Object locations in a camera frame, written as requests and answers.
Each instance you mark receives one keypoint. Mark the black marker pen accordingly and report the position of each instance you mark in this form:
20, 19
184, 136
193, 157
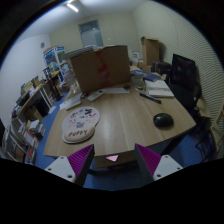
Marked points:
150, 98

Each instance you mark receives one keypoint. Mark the cluttered bookshelf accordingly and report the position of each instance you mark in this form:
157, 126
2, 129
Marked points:
21, 137

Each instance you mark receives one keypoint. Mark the black office chair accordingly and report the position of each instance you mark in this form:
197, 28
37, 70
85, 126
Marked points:
183, 82

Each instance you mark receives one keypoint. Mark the tall cardboard box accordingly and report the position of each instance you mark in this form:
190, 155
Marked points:
150, 50

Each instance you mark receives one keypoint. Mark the pink puppy mouse pad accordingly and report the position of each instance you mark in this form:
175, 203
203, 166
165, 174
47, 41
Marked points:
79, 124

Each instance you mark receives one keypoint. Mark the black computer mouse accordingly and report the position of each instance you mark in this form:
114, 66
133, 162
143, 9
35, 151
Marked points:
163, 120

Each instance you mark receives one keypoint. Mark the blue white display cabinet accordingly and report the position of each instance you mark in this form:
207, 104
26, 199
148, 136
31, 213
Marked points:
54, 60

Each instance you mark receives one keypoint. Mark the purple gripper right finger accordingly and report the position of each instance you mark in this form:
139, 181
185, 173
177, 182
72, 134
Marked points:
153, 166

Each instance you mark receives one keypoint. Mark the white open notebook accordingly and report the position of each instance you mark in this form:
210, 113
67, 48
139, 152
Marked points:
159, 89

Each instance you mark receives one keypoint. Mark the pink sticky note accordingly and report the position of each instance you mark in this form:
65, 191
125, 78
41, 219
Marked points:
112, 158

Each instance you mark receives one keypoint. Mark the blue book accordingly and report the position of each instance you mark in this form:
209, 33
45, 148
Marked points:
146, 75

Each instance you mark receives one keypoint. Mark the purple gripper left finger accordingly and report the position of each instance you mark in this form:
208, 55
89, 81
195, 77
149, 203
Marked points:
75, 167

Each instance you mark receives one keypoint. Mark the large cardboard box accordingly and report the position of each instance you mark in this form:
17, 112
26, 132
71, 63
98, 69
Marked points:
103, 68

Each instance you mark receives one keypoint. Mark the white remote control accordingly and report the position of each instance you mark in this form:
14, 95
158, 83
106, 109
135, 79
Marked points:
96, 95

